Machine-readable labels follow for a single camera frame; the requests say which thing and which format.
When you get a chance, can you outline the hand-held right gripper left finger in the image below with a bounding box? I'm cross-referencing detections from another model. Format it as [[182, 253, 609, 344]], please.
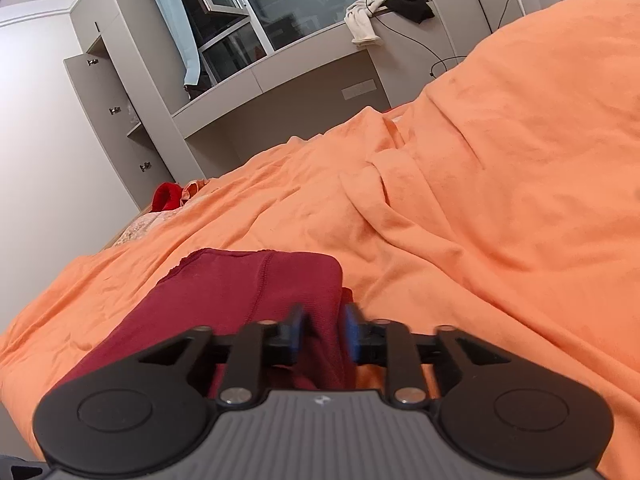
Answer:
[[137, 303, 307, 407]]

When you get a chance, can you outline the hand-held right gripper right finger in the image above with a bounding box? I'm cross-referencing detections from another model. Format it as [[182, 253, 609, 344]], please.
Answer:
[[342, 303, 507, 408]]

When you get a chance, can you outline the dark red shirt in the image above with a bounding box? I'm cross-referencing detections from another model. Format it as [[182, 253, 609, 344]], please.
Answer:
[[59, 247, 357, 393]]

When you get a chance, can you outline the orange blanket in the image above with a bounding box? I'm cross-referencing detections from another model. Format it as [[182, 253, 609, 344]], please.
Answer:
[[0, 0, 640, 480]]

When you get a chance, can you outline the floral bed sheet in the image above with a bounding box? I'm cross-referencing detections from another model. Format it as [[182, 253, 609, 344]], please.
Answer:
[[105, 178, 211, 248]]

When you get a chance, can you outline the bright red cloth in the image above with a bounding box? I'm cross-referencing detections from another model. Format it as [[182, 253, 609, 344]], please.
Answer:
[[151, 182, 184, 213]]

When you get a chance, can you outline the grey built-in cabinet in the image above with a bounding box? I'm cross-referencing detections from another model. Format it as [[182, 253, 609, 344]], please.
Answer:
[[62, 0, 496, 211]]

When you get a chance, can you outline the cream white garment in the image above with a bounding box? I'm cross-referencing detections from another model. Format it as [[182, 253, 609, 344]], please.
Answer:
[[344, 0, 412, 47]]

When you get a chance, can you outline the window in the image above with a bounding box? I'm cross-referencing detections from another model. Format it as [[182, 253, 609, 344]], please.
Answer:
[[165, 0, 381, 96]]

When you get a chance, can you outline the light blue curtain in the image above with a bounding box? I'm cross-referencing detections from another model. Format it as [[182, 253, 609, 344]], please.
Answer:
[[142, 0, 203, 87]]

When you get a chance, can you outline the black garment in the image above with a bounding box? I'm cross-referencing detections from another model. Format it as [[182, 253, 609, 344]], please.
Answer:
[[384, 0, 435, 24]]

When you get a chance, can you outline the white wall socket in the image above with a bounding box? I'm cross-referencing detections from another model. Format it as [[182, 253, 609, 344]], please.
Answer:
[[342, 80, 376, 99]]

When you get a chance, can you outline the black cable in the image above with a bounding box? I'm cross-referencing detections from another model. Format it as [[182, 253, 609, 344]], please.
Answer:
[[367, 0, 521, 80]]

